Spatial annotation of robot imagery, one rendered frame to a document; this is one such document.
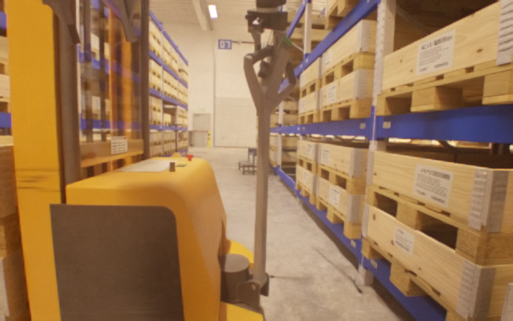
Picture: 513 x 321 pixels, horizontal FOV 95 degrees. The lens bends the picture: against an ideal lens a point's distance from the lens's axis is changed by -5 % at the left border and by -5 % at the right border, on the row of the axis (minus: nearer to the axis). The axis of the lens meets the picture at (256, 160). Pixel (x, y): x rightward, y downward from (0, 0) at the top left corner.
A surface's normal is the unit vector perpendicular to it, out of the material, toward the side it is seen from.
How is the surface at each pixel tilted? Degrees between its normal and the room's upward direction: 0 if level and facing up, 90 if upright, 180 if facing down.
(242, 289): 90
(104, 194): 90
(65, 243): 90
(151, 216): 90
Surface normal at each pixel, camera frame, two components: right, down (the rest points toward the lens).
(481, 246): -0.65, 0.07
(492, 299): 0.08, 0.11
